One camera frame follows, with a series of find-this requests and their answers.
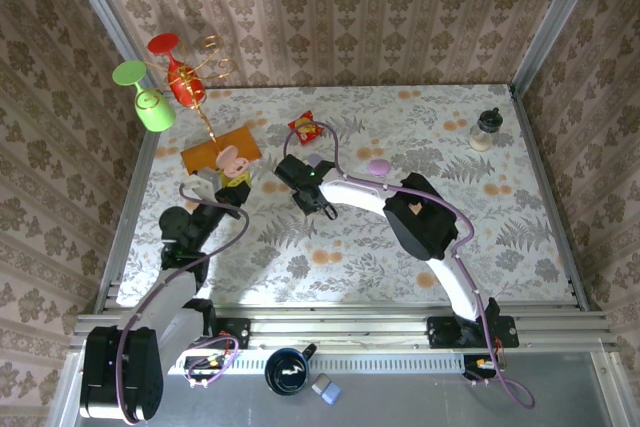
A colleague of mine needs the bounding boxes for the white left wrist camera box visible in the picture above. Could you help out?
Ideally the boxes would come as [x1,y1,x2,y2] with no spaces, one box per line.
[184,166,224,203]

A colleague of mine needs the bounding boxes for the green wine glass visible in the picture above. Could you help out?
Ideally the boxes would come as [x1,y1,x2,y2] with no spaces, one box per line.
[111,59,177,134]

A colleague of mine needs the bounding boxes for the aluminium frame post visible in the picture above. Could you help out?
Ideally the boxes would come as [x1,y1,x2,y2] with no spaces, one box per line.
[509,0,609,93]
[56,0,151,83]

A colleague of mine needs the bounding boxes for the red snack packet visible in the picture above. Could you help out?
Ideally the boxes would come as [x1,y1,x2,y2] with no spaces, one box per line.
[287,110,325,147]

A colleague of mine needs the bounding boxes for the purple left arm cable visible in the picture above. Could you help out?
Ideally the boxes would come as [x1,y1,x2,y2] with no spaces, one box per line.
[115,182,251,424]

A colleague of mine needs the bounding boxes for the peach earbud charging case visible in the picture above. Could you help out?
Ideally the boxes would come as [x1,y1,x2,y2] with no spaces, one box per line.
[214,145,251,178]

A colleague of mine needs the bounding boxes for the white slotted cable duct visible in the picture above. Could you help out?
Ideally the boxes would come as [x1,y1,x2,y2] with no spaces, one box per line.
[167,352,464,374]

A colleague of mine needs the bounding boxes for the black connector board with wires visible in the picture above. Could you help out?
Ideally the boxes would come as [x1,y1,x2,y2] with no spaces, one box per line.
[462,354,503,382]
[183,354,227,382]

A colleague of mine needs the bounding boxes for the small blue box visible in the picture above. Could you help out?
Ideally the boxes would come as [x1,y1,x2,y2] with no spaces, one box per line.
[321,380,344,407]

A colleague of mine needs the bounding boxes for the grey metal shelf sheet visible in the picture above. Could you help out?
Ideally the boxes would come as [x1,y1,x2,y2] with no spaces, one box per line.
[47,349,631,427]

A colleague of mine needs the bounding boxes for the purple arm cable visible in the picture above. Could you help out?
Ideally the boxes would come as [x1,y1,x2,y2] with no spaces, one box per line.
[282,121,536,411]
[115,182,251,424]

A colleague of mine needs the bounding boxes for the black mug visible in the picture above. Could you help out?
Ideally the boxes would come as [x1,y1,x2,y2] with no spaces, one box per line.
[264,343,319,397]

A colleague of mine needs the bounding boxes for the red wine glass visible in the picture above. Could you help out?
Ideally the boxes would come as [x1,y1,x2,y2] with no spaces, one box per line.
[147,32,207,108]

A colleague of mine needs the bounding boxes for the glass jar with black lid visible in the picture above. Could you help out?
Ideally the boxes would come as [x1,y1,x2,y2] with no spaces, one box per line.
[468,107,502,153]

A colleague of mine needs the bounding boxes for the floral patterned tablecloth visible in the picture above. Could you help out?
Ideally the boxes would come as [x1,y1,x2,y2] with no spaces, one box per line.
[115,84,576,307]

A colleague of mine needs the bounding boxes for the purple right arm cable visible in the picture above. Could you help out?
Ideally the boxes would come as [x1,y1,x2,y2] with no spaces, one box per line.
[282,121,536,411]

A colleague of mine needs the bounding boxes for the aluminium table edge rail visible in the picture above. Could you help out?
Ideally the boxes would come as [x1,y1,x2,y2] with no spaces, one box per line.
[507,84,591,311]
[93,129,162,316]

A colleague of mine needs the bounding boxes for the aluminium base crossbeam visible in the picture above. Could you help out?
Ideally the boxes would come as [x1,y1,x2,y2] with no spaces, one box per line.
[69,304,619,351]

